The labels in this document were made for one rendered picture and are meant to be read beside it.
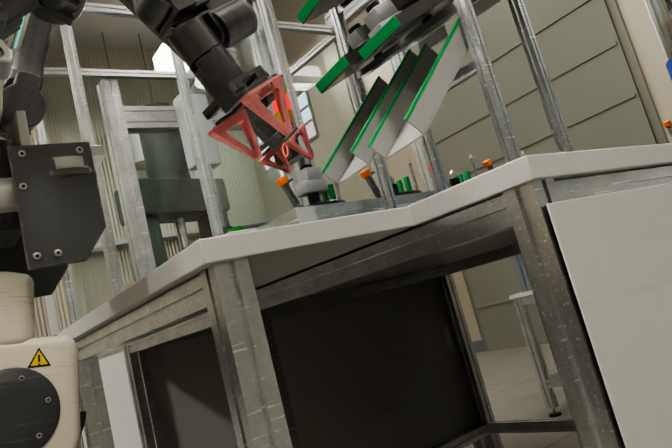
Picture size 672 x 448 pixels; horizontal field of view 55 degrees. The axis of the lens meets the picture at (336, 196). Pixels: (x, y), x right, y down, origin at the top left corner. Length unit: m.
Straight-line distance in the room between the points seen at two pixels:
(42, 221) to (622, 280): 0.72
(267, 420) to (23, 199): 0.40
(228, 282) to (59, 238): 0.24
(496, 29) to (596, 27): 1.06
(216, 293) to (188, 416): 1.35
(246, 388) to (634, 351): 0.46
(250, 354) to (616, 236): 0.48
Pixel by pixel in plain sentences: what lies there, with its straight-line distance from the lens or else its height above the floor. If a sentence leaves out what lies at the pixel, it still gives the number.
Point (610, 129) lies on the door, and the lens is 5.80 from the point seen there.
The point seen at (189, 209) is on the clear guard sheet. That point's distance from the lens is 2.87.
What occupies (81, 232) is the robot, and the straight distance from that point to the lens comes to 0.89.
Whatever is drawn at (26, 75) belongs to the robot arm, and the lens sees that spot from 1.28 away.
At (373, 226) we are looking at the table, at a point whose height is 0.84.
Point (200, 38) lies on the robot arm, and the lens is 0.92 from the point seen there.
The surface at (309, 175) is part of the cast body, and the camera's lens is 1.50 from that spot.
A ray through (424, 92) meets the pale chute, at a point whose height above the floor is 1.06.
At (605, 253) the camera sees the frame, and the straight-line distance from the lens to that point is 0.86.
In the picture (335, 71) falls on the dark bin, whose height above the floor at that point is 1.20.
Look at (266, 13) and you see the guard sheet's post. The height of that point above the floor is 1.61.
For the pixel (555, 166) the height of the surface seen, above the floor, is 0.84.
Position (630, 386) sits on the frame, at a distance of 0.84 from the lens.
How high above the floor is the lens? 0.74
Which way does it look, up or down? 10 degrees up
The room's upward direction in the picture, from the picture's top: 15 degrees counter-clockwise
